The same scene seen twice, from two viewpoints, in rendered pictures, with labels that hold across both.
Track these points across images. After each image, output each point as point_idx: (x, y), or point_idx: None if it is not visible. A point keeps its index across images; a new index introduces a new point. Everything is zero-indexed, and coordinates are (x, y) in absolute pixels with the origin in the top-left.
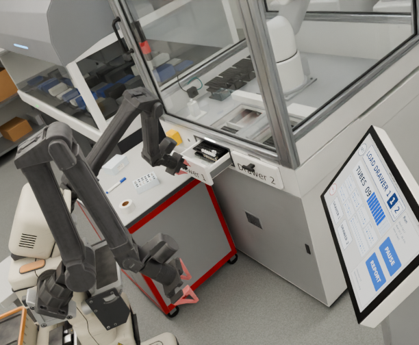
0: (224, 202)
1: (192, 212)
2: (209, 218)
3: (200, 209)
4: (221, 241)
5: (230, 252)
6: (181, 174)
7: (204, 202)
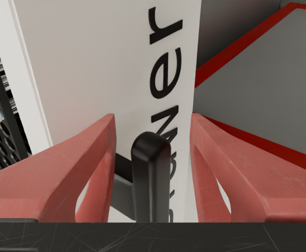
0: (209, 38)
1: (304, 93)
2: (275, 53)
3: (273, 78)
4: (299, 23)
5: (303, 7)
6: (272, 154)
7: (245, 77)
